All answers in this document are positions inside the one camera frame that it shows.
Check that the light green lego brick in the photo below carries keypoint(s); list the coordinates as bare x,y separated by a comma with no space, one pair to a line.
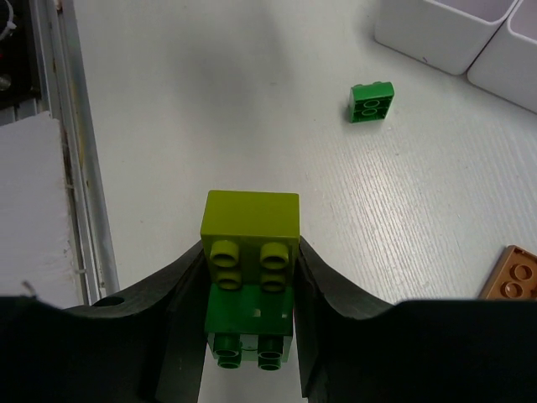
251,238

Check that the dark green lego piece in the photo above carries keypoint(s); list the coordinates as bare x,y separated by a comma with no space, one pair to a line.
370,102

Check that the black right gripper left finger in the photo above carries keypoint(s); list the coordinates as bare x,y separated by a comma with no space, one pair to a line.
145,343

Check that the brown lego tile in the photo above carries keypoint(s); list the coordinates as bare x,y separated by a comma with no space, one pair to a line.
513,277

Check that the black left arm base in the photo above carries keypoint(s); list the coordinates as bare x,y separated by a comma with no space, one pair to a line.
19,65

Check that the white four-compartment container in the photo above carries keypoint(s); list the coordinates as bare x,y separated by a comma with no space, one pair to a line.
492,42

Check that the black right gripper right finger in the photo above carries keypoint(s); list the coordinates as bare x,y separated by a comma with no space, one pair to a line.
355,347

